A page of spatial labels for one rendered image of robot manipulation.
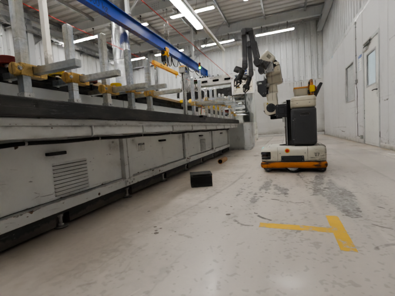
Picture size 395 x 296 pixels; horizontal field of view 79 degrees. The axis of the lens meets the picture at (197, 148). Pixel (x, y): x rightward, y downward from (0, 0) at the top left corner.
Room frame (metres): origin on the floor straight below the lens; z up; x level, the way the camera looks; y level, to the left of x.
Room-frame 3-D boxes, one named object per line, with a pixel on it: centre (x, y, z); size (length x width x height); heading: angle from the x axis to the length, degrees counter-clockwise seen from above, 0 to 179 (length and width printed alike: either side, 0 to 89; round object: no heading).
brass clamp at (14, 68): (1.06, 0.71, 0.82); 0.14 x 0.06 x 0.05; 160
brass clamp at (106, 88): (1.52, 0.53, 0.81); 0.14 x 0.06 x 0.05; 160
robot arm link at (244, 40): (2.80, -0.61, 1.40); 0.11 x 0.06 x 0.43; 159
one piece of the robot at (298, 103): (2.80, -1.20, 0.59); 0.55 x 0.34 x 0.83; 159
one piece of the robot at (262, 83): (2.93, -0.85, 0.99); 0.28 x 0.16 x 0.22; 159
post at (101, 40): (1.50, 0.54, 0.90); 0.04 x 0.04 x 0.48; 70
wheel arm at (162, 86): (1.76, 0.39, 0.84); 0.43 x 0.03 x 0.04; 70
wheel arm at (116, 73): (1.29, 0.57, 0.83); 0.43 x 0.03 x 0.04; 70
